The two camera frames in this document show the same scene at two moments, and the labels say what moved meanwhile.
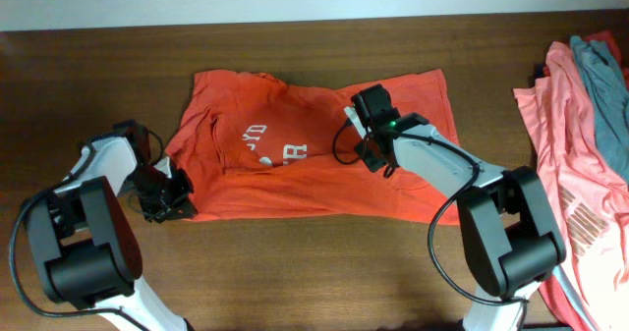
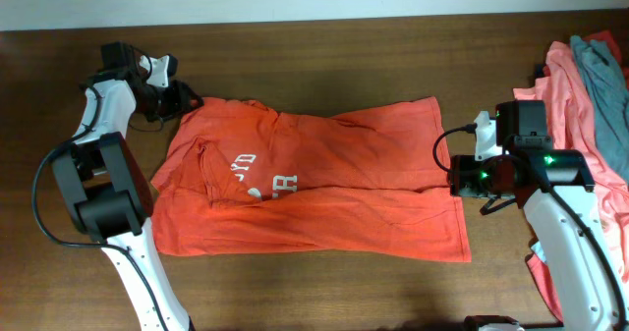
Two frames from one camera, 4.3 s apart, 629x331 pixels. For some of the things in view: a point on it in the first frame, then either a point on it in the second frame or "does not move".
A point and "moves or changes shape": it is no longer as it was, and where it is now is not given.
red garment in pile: x=607 y=36 does not move
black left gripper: x=180 y=207 → x=177 y=101
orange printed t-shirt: x=251 y=144 moves or changes shape
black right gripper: x=363 y=148 → x=461 y=180
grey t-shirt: x=608 y=91 does not move
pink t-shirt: x=588 y=176 does not move
